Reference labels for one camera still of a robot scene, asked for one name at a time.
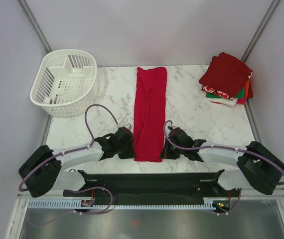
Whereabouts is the red patterned folded shirt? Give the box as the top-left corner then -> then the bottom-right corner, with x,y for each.
201,86 -> 234,100

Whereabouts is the green folded shirt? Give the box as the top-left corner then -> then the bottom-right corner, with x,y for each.
205,87 -> 248,100

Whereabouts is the white plastic laundry basket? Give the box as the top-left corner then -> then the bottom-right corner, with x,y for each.
29,49 -> 98,118

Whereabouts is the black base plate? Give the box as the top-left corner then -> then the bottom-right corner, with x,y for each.
63,172 -> 239,206

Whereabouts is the crimson red t shirt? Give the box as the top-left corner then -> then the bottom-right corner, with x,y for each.
134,67 -> 167,163

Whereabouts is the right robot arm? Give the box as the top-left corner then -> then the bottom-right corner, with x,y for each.
159,127 -> 284,196

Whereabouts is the aluminium frame rail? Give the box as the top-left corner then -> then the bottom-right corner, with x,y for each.
17,187 -> 284,200

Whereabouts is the dark red folded shirt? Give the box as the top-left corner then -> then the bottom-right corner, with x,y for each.
199,52 -> 253,97

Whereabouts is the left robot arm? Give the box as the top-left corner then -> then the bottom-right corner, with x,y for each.
18,126 -> 136,198

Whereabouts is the orange folded shirt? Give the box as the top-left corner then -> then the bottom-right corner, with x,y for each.
237,80 -> 254,105

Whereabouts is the white folded shirt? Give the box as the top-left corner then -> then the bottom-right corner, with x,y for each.
204,97 -> 237,107

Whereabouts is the slotted cable duct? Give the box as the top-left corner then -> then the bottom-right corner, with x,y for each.
28,198 -> 241,209

